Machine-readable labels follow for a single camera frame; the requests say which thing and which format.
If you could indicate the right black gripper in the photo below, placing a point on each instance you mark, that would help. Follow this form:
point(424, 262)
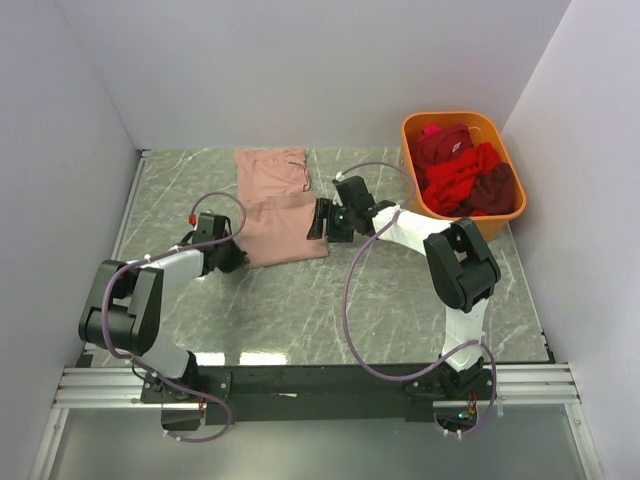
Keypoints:
point(326, 209)

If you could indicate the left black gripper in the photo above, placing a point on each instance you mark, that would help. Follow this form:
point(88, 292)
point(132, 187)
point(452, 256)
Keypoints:
point(238, 259)

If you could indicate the pink t shirt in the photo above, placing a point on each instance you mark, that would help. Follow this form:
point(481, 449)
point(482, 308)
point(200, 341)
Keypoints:
point(275, 189)

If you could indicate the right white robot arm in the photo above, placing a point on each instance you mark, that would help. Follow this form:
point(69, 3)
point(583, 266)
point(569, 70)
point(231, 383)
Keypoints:
point(463, 271)

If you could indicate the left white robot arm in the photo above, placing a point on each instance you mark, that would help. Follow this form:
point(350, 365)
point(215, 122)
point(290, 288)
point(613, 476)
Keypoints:
point(134, 298)

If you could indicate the bright red t shirt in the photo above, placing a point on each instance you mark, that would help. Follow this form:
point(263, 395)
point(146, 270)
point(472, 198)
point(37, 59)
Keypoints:
point(451, 182)

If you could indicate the magenta garment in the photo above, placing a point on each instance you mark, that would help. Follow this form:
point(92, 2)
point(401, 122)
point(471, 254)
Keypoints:
point(428, 131)

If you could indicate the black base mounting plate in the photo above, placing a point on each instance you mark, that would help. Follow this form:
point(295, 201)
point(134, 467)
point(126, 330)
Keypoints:
point(332, 392)

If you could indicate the orange plastic basket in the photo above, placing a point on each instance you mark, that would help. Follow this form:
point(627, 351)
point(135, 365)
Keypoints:
point(482, 130)

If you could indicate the dark red t shirt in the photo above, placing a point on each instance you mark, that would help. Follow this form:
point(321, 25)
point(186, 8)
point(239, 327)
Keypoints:
point(442, 147)

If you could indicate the maroon t shirt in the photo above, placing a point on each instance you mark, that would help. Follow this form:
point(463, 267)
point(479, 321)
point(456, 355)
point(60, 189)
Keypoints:
point(492, 194)

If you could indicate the aluminium extrusion rail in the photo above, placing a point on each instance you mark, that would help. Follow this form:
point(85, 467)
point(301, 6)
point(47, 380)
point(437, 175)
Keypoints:
point(118, 388)

